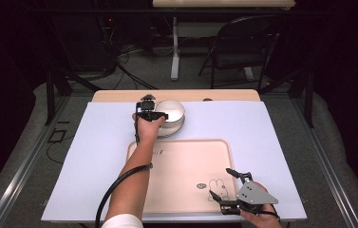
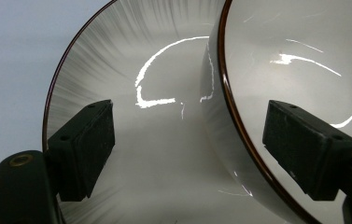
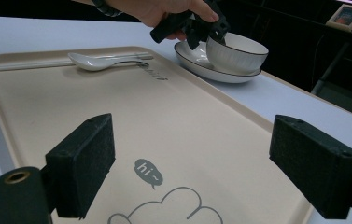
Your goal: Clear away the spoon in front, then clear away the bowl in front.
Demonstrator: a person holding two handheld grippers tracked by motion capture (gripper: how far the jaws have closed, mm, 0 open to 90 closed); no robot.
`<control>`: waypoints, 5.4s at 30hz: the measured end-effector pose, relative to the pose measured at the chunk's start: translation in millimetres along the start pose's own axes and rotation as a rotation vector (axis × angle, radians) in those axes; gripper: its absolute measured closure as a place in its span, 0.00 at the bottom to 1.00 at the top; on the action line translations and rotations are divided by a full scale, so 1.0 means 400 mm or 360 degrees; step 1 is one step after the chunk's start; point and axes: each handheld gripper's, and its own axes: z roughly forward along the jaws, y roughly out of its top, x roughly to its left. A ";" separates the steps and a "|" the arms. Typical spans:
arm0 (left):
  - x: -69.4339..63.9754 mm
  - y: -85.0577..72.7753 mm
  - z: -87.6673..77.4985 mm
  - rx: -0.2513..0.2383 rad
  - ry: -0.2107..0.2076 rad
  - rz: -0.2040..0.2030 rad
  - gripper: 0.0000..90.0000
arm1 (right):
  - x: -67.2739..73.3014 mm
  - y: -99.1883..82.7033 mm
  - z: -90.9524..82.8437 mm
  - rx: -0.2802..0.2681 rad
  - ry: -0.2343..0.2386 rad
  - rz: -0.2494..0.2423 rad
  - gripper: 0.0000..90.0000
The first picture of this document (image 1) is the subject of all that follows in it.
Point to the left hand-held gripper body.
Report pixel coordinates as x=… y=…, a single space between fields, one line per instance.
x=146 y=109

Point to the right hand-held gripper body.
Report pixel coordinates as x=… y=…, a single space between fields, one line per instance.
x=254 y=194

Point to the white bowl with dark rim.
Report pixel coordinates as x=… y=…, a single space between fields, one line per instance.
x=173 y=109

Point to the white plate with dark rim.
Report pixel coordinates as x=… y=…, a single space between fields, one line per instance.
x=170 y=131

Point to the pink tray with rabbit print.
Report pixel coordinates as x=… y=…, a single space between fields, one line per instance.
x=186 y=174

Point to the person's left hand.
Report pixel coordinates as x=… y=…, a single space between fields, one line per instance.
x=148 y=131

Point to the person's right hand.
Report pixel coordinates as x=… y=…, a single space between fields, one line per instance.
x=260 y=220

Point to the light wooden table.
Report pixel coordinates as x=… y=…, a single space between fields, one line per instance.
x=119 y=95

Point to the light blue table mat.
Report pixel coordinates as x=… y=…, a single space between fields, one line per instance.
x=103 y=126

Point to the dark equipment with red light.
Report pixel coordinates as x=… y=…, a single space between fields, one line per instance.
x=108 y=27

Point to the black floor socket box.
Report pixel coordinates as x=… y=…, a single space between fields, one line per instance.
x=56 y=136

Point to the black metal stand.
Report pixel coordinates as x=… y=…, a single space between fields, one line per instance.
x=50 y=95
x=308 y=101

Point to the white sleeve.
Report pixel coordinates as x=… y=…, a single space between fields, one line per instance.
x=122 y=221

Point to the black folding chair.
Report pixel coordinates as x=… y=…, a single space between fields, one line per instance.
x=240 y=41

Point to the white desk frame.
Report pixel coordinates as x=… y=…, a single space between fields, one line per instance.
x=175 y=57

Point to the aluminium floor rail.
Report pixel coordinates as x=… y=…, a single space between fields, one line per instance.
x=24 y=171
x=325 y=164

